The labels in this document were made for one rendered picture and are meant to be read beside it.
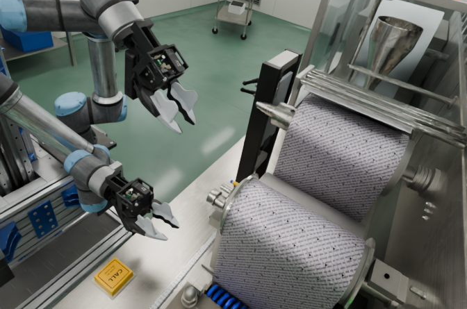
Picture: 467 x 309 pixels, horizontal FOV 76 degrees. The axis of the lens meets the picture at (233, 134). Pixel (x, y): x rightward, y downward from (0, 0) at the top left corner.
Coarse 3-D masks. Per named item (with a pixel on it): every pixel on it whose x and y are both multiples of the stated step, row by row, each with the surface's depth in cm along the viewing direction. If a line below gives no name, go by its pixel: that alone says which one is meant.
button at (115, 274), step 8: (112, 264) 81; (120, 264) 82; (104, 272) 79; (112, 272) 80; (120, 272) 80; (128, 272) 80; (96, 280) 78; (104, 280) 78; (112, 280) 78; (120, 280) 78; (128, 280) 81; (104, 288) 78; (112, 288) 77
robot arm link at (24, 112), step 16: (0, 80) 72; (0, 96) 73; (16, 96) 76; (0, 112) 76; (16, 112) 77; (32, 112) 79; (48, 112) 84; (32, 128) 80; (48, 128) 82; (64, 128) 86; (48, 144) 85; (64, 144) 86; (80, 144) 90; (96, 144) 99
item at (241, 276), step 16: (224, 240) 61; (224, 256) 64; (240, 256) 60; (224, 272) 67; (240, 272) 63; (256, 272) 60; (224, 288) 70; (240, 288) 66; (256, 288) 63; (272, 288) 59; (288, 288) 56; (256, 304) 66; (272, 304) 62; (288, 304) 59; (304, 304) 56
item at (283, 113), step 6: (282, 102) 76; (276, 108) 75; (282, 108) 74; (288, 108) 74; (294, 108) 74; (276, 114) 74; (282, 114) 74; (288, 114) 73; (294, 114) 73; (276, 120) 75; (282, 120) 74; (288, 120) 73; (282, 126) 75; (288, 126) 74
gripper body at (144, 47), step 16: (128, 32) 54; (144, 32) 55; (128, 48) 57; (144, 48) 54; (160, 48) 54; (176, 48) 57; (144, 64) 54; (160, 64) 54; (176, 64) 56; (144, 80) 57; (160, 80) 53
